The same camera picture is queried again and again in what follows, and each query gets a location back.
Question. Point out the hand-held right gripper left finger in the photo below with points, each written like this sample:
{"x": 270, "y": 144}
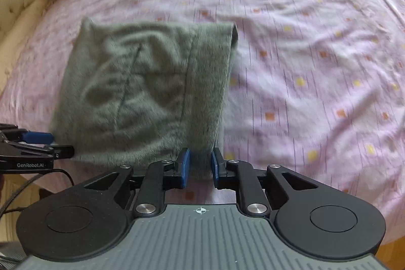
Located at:
{"x": 185, "y": 168}

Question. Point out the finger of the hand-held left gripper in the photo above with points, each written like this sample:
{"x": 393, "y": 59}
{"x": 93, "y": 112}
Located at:
{"x": 63, "y": 152}
{"x": 38, "y": 137}

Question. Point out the grey-green towel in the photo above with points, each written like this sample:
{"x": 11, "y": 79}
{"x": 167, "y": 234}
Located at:
{"x": 142, "y": 83}

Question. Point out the pink patterned bed sheet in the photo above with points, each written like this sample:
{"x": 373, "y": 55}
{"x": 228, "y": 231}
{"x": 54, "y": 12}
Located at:
{"x": 300, "y": 67}

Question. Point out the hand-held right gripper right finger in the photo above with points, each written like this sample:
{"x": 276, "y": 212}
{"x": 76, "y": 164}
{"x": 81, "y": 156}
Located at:
{"x": 215, "y": 168}

